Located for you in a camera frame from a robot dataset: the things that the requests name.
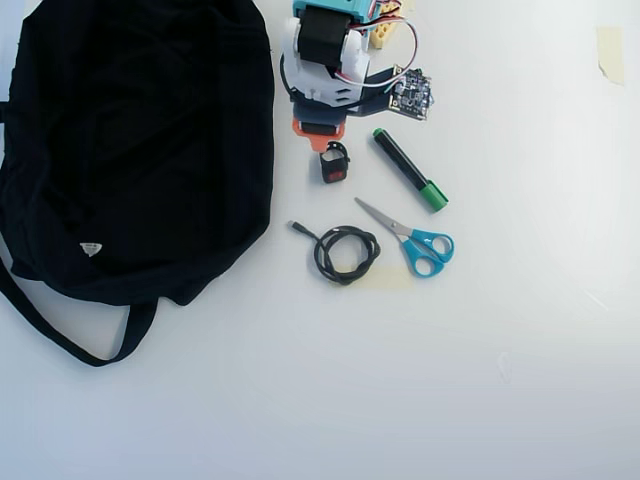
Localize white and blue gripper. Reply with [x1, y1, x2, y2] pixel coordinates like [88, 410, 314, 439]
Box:
[280, 53, 371, 154]

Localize black fabric bag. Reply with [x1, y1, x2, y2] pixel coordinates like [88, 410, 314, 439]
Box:
[0, 0, 277, 369]

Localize black marker green cap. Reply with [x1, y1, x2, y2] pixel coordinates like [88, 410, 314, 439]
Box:
[371, 127, 450, 215]

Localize wide beige tape patch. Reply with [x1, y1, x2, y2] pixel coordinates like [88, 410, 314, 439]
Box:
[364, 267, 414, 290]

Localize long beige tape strip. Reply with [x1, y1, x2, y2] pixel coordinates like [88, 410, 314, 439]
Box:
[595, 25, 626, 86]

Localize bare camera circuit board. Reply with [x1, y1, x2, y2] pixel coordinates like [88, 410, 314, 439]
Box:
[387, 63, 434, 122]

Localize coiled black usb cable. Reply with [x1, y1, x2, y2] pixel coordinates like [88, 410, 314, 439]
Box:
[287, 219, 382, 288]

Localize white and red servo wire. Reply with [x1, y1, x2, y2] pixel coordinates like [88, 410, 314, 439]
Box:
[335, 14, 422, 94]

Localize blue handled scissors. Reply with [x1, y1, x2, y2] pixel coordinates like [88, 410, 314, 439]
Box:
[353, 196, 456, 279]

